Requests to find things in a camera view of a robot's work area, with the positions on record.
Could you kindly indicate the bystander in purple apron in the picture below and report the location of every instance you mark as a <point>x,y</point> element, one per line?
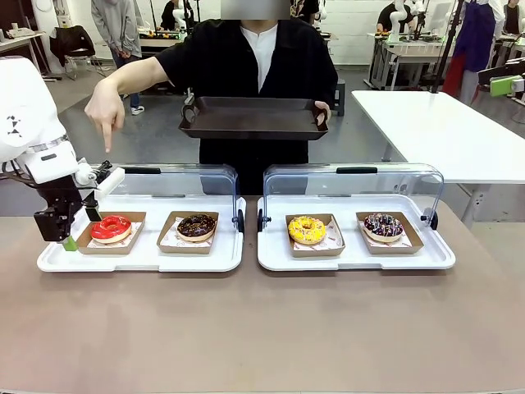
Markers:
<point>476,37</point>

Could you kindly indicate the white side table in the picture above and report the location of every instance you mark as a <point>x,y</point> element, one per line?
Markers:
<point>443,135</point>

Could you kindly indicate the person's right hand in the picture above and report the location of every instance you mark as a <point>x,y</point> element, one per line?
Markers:
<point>106,106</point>

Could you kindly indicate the yellow sprinkled donut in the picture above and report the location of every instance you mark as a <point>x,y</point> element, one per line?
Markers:
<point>307,230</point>

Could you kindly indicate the black tripod pole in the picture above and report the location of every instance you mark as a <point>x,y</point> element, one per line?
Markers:
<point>449,41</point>

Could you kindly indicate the paper liner under drizzled donut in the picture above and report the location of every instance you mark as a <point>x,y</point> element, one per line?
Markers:
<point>404,244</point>

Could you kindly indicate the paper liner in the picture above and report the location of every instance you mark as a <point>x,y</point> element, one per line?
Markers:
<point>168,241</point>
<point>404,244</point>
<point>334,236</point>
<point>133,240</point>

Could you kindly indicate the person's right forearm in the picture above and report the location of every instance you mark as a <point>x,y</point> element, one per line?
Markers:
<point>135,76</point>

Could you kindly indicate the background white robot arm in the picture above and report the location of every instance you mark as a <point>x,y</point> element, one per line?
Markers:
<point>398,20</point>

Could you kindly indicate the dark brown serving tray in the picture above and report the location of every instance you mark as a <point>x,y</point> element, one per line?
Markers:
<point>250,119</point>

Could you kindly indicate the chocolate donut orange sprinkles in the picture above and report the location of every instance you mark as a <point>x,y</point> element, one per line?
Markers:
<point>197,227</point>

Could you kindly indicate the green and white device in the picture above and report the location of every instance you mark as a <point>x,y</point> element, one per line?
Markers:
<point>502,86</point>

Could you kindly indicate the black stool behind person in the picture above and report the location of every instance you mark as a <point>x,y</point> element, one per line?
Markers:
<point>339,94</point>

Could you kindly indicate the chocolate donut white pink drizzle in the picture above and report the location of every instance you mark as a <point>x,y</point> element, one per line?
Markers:
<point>383,226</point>

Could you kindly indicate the cardboard tray of sprinkled chocolate donut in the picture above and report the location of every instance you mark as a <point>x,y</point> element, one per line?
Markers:
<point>164,246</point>

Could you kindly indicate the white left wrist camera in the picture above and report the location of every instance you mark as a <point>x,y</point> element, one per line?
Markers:
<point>108,180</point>

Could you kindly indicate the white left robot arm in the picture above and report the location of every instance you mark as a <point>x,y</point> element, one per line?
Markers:
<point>22,102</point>

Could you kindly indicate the light wooden background desk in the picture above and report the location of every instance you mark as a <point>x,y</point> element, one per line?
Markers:
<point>20,39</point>

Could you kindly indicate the cardboard tray of drizzled donut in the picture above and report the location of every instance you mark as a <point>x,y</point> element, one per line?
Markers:
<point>414,242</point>

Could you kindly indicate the bystander in grey hoodie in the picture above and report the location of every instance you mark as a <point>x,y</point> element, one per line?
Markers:
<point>119,28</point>

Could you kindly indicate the black chair with jacket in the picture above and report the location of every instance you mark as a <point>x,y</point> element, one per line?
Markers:
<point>74,43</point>

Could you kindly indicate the cardboard tray of yellow donut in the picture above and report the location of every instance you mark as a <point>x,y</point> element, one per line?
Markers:
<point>316,251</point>

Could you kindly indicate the grey background workbench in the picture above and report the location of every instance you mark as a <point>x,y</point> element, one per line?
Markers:
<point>406,53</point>

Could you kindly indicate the paper liner under sprinkled donut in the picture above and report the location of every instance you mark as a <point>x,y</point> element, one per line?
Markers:
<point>168,241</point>

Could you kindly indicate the seated background person black top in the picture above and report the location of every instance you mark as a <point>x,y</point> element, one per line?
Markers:
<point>169,14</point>

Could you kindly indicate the cardboard tray of red donut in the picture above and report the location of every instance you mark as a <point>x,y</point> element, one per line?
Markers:
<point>137,230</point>

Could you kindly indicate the red glazed donut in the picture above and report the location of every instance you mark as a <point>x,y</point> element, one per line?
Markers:
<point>119,230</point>

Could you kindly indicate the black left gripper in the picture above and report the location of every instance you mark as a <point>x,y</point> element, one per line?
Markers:
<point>61,197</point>

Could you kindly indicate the white display tray base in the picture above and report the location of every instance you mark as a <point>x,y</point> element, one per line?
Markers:
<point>184,262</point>
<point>352,262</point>

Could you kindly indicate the person's left hand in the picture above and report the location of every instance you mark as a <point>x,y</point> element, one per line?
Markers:
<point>327,113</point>

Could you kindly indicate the background person black t-shirt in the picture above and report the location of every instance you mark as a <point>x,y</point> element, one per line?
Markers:
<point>389,18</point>

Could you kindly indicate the person in black shirt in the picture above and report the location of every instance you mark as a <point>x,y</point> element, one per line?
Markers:
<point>221,61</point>

